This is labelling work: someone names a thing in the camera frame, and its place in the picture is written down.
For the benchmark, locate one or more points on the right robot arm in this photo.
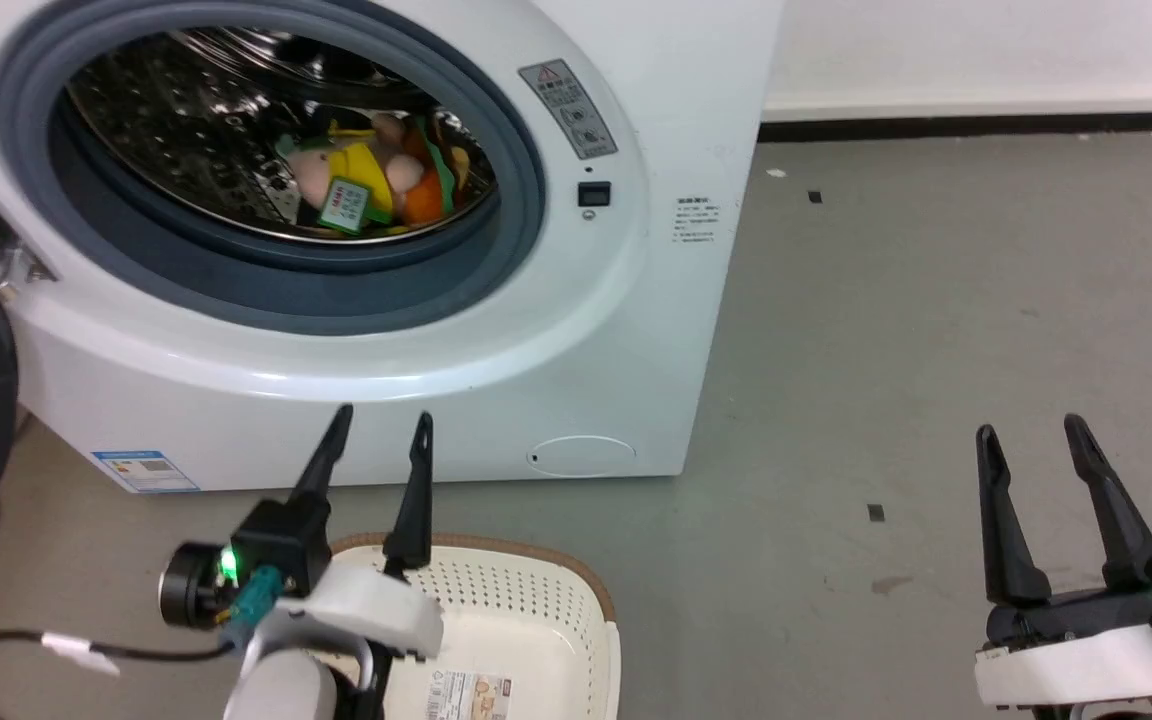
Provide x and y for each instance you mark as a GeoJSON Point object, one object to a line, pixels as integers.
{"type": "Point", "coordinates": [1136, 713]}

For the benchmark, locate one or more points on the cream perforated laundry basket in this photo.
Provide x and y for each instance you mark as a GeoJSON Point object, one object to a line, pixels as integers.
{"type": "Point", "coordinates": [536, 620]}

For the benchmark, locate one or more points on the black square door latch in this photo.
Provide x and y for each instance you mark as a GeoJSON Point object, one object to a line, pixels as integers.
{"type": "Point", "coordinates": [594, 194]}

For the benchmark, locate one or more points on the pink yellow plush toy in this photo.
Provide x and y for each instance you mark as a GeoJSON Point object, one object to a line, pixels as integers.
{"type": "Point", "coordinates": [361, 175]}

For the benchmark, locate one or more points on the printed paper label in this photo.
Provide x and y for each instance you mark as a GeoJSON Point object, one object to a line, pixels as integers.
{"type": "Point", "coordinates": [471, 697]}

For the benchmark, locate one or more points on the small text sticker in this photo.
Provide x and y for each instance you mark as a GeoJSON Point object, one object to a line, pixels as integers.
{"type": "Point", "coordinates": [695, 220]}

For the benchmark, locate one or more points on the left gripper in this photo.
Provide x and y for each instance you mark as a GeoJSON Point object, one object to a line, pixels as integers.
{"type": "Point", "coordinates": [366, 610]}

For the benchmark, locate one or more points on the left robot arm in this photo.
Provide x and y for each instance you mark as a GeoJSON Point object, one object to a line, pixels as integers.
{"type": "Point", "coordinates": [281, 690]}

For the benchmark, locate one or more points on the white front-load washing machine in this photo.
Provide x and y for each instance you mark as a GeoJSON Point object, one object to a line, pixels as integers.
{"type": "Point", "coordinates": [636, 350]}

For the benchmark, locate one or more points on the orange green plush toy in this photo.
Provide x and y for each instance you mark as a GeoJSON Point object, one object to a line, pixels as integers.
{"type": "Point", "coordinates": [426, 195]}

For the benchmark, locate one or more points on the blue energy label sticker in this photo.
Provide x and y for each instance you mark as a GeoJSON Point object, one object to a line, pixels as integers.
{"type": "Point", "coordinates": [146, 472]}

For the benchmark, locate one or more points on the black round wrist camera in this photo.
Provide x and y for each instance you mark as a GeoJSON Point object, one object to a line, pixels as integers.
{"type": "Point", "coordinates": [188, 587]}

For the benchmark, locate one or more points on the grey warning sticker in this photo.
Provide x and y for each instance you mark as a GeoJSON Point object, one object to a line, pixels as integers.
{"type": "Point", "coordinates": [569, 108]}

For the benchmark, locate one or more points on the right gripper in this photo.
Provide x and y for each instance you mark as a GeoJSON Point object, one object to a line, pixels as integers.
{"type": "Point", "coordinates": [1086, 660]}

